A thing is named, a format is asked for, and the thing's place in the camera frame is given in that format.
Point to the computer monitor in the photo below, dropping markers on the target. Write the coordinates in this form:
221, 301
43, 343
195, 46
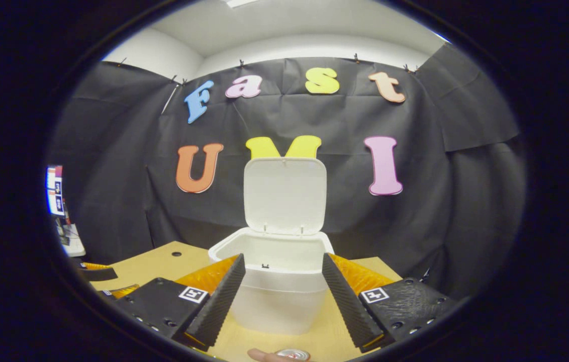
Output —
56, 191

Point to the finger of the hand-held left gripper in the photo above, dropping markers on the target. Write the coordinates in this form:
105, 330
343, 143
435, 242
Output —
121, 291
97, 274

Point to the red pop can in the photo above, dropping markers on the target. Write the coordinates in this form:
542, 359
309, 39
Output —
293, 355

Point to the ceiling light panel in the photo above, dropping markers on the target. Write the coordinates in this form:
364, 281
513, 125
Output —
239, 2

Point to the white desktop garbage bin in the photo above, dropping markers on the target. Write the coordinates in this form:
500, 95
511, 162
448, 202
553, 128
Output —
284, 196

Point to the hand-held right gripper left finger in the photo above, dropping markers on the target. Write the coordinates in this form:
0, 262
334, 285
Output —
216, 304

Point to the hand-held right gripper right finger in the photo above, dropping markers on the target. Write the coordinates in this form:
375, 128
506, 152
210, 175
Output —
347, 304

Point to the white side table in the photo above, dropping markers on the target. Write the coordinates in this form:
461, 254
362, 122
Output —
72, 244

